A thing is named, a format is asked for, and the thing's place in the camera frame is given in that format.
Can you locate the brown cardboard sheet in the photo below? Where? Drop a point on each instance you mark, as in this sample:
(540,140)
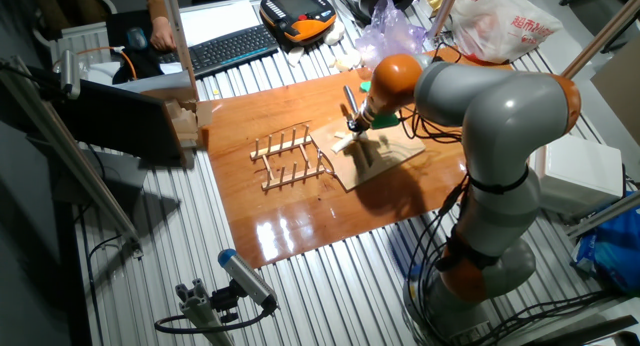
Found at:
(620,86)

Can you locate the wooden peg dish rack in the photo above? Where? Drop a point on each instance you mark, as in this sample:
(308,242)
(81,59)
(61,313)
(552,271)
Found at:
(295,178)

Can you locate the white plastic drawer box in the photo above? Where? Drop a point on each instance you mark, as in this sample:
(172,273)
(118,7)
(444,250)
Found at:
(575,171)

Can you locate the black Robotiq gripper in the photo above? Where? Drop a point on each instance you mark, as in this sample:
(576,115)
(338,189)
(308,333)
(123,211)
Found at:
(357,125)

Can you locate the blue computer mouse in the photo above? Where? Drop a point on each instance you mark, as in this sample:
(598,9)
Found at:
(136,37)

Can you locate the orange black teach pendant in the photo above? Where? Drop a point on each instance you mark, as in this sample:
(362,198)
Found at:
(300,16)

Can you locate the grey camera blue cap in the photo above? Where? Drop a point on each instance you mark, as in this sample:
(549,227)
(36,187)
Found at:
(245,276)

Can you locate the person hand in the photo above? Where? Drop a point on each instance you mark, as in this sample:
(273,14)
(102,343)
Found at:
(163,35)

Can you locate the grey depth camera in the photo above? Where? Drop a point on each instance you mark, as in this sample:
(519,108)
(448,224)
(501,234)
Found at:
(70,73)

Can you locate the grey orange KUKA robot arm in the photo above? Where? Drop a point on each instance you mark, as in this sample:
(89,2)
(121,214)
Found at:
(505,111)

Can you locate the white paper sheet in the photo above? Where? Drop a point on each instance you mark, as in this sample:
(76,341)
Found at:
(215,21)

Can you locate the black mouse pad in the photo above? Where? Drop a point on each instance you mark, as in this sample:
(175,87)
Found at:
(120,36)

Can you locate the white radish piece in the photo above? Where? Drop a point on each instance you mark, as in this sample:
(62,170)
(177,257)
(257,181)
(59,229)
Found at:
(342,145)

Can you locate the black monitor screen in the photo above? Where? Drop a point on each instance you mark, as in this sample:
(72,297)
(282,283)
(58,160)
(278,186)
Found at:
(120,121)

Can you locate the person forearm brown sleeve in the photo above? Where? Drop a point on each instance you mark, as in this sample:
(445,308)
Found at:
(156,1)

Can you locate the black computer keyboard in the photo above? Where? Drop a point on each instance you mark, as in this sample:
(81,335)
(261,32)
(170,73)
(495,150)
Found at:
(230,48)

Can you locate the steel cleaver knife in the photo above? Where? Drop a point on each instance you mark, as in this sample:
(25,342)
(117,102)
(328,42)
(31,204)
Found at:
(351,101)

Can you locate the large glossy wooden board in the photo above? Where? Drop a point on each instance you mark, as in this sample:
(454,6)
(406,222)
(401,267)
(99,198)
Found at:
(300,221)

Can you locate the upright frame post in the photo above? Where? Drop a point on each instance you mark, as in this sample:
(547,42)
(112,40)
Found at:
(180,46)

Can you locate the slanted aluminium frame post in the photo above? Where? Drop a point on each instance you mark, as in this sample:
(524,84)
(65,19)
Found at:
(65,151)

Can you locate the stacked wooden blocks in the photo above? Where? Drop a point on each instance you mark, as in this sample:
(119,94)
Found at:
(185,121)

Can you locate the aluminium camera bracket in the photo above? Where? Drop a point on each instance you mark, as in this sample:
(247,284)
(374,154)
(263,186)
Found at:
(200,311)

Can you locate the white plastic bag red print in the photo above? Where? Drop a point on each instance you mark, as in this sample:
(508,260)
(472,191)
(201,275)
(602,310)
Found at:
(510,21)

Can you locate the blue plastic bag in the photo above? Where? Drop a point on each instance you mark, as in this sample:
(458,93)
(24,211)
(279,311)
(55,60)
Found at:
(615,246)

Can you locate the clear plastic bag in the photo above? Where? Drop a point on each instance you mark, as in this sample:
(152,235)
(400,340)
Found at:
(390,36)

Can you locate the aluminium frame profile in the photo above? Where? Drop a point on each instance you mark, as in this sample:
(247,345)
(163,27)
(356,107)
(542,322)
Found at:
(605,213)

